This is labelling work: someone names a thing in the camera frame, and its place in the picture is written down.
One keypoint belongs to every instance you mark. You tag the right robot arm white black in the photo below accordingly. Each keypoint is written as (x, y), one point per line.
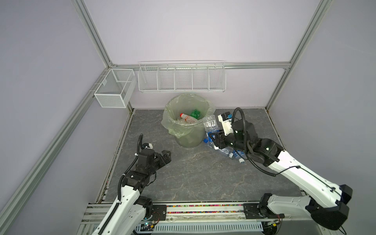
(326, 203)

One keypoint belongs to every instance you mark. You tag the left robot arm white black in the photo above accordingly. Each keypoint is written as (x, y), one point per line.
(129, 207)

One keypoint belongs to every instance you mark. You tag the white mesh box basket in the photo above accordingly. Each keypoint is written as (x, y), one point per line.
(116, 88)

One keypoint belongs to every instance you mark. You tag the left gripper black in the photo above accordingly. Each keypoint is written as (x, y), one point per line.
(167, 158)

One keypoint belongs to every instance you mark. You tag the water bottle blue label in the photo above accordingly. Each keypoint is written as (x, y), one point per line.
(210, 124)
(239, 156)

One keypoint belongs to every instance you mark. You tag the clear bottle red cap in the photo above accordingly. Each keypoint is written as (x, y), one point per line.
(188, 119)

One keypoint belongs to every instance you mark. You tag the green soda bottle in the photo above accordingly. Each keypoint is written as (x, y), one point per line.
(196, 114)

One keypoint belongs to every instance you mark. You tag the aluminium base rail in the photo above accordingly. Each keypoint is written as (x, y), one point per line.
(215, 218)

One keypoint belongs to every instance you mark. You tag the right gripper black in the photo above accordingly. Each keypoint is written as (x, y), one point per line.
(220, 142)

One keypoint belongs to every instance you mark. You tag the mesh bin with green bag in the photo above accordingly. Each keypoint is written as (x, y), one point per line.
(186, 135)

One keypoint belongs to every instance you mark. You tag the white wire shelf basket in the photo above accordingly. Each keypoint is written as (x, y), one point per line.
(182, 76)

